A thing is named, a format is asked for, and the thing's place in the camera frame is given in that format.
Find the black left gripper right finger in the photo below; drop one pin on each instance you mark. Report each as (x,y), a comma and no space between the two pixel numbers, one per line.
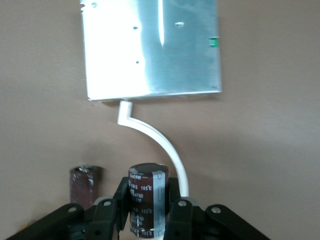
(190,220)

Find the white curved plastic bracket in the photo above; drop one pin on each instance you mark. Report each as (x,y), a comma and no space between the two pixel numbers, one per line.
(155,135)

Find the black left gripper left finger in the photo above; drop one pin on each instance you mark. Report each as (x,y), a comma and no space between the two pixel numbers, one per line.
(100,220)

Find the dark capacitor grey stripe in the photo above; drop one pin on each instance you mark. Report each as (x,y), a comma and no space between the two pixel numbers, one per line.
(142,190)

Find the silver metal power supply box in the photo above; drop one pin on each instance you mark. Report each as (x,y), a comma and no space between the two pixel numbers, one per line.
(150,62)

